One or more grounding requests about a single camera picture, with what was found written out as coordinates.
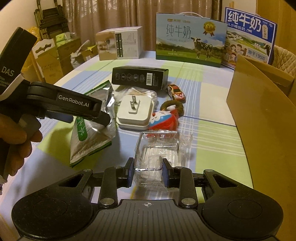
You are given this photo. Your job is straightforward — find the brown curtain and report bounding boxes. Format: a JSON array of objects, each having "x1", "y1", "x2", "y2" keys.
[{"x1": 62, "y1": 0, "x2": 222, "y2": 51}]

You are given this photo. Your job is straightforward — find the black folded rack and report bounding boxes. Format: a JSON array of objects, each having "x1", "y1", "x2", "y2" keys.
[{"x1": 34, "y1": 0, "x2": 69, "y2": 40}]

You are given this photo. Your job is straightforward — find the blue milk carton box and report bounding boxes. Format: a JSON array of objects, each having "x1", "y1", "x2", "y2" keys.
[{"x1": 222, "y1": 7, "x2": 278, "y2": 69}]

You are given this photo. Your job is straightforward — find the white plastic bag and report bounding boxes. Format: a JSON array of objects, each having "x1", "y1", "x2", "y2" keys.
[{"x1": 70, "y1": 40, "x2": 90, "y2": 69}]

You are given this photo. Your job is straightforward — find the clear plastic box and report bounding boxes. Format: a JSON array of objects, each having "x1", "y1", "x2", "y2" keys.
[{"x1": 134, "y1": 130, "x2": 193, "y2": 192}]

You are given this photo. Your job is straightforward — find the checked bed sheet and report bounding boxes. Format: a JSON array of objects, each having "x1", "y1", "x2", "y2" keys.
[{"x1": 1, "y1": 51, "x2": 252, "y2": 240}]

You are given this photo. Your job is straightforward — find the bag of cotton swabs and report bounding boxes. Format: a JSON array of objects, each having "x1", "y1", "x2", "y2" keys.
[{"x1": 114, "y1": 86, "x2": 158, "y2": 105}]

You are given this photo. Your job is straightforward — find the brown cardboard box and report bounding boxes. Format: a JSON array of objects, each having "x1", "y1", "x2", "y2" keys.
[{"x1": 226, "y1": 56, "x2": 295, "y2": 240}]

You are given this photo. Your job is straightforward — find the yellow plastic bag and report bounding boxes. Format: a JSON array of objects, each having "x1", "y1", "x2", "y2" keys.
[{"x1": 27, "y1": 26, "x2": 42, "y2": 42}]

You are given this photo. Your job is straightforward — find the stacked cardboard boxes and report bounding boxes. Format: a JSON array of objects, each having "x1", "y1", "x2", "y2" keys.
[{"x1": 21, "y1": 32, "x2": 98, "y2": 84}]

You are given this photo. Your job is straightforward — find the red white doll keychain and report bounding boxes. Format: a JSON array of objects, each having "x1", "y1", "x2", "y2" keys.
[{"x1": 148, "y1": 100, "x2": 184, "y2": 131}]

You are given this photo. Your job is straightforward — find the silver green foil pouch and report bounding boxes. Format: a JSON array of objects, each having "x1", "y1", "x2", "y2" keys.
[{"x1": 70, "y1": 80, "x2": 116, "y2": 167}]

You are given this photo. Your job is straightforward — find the white brown appliance box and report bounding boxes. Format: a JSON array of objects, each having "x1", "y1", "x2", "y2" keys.
[{"x1": 95, "y1": 27, "x2": 144, "y2": 61}]

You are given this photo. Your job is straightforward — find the red toy car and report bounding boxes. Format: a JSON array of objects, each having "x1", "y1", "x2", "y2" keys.
[{"x1": 166, "y1": 84, "x2": 186, "y2": 102}]

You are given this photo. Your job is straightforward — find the quilted beige chair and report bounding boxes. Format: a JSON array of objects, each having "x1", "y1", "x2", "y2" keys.
[{"x1": 272, "y1": 45, "x2": 296, "y2": 77}]

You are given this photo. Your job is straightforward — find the person's left hand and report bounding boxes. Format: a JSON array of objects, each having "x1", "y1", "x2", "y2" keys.
[{"x1": 1, "y1": 114, "x2": 43, "y2": 176}]

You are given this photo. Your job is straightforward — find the black product box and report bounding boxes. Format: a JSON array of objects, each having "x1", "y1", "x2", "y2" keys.
[{"x1": 112, "y1": 66, "x2": 169, "y2": 91}]

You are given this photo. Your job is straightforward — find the cow picture milk carton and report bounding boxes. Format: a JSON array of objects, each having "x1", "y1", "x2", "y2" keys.
[{"x1": 156, "y1": 13, "x2": 227, "y2": 67}]

